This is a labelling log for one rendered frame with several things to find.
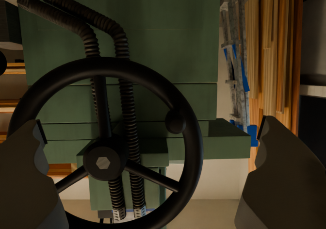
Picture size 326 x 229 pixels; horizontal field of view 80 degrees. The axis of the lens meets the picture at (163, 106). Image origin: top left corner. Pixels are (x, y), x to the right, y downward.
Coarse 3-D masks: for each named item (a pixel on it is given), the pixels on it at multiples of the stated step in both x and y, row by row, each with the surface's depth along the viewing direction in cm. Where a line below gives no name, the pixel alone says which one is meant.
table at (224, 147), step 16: (224, 128) 55; (48, 144) 47; (64, 144) 47; (80, 144) 47; (144, 144) 43; (160, 144) 43; (176, 144) 48; (208, 144) 48; (224, 144) 48; (240, 144) 48; (48, 160) 47; (64, 160) 48; (80, 160) 38; (144, 160) 38; (160, 160) 38; (176, 160) 49
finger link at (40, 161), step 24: (0, 144) 9; (24, 144) 9; (0, 168) 8; (24, 168) 8; (48, 168) 10; (0, 192) 7; (24, 192) 7; (48, 192) 7; (0, 216) 6; (24, 216) 6; (48, 216) 6
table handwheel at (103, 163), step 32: (64, 64) 27; (96, 64) 26; (128, 64) 26; (32, 96) 26; (96, 96) 27; (160, 96) 27; (192, 128) 28; (96, 160) 27; (128, 160) 29; (192, 160) 29; (192, 192) 30; (96, 224) 31; (128, 224) 31; (160, 224) 30
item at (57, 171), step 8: (8, 64) 245; (16, 64) 245; (24, 64) 244; (8, 72) 252; (16, 72) 252; (24, 72) 252; (0, 104) 253; (8, 104) 252; (16, 104) 252; (0, 112) 258; (8, 112) 258; (0, 136) 277; (56, 168) 286; (64, 168) 286; (56, 176) 266; (64, 176) 266
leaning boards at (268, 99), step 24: (264, 0) 161; (288, 0) 147; (264, 24) 155; (288, 24) 152; (240, 48) 218; (264, 48) 157; (288, 48) 154; (264, 72) 169; (288, 72) 157; (264, 96) 172; (288, 96) 159; (288, 120) 161
